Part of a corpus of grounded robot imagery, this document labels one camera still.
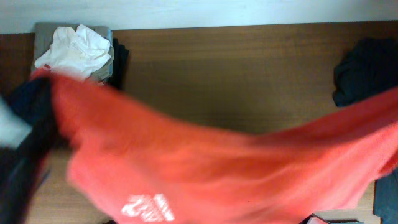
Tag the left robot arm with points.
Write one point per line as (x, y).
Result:
(28, 132)

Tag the black folded garment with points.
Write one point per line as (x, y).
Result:
(121, 54)

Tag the olive grey folded garment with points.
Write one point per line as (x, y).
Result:
(104, 71)

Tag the red orange t-shirt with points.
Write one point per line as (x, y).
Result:
(138, 165)

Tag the dark teal garment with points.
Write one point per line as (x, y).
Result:
(368, 69)

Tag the white folded shirt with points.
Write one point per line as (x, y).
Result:
(74, 51)

